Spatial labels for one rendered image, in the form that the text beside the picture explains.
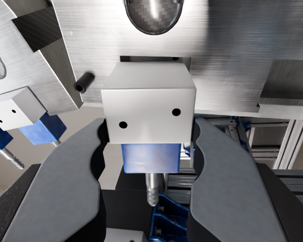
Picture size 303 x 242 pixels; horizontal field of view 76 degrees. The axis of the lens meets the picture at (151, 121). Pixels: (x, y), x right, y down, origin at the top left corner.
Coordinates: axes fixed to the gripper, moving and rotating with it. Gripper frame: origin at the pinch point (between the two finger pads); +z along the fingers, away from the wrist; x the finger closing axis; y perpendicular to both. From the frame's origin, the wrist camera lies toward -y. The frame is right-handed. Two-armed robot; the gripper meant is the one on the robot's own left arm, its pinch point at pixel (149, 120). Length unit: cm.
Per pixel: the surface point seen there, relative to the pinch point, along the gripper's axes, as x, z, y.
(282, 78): 11.2, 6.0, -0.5
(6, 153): -23.8, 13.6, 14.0
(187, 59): 3.1, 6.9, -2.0
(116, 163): -35, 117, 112
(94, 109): -43, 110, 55
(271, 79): 10.3, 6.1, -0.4
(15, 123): -16.1, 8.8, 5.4
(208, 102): 4.7, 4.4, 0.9
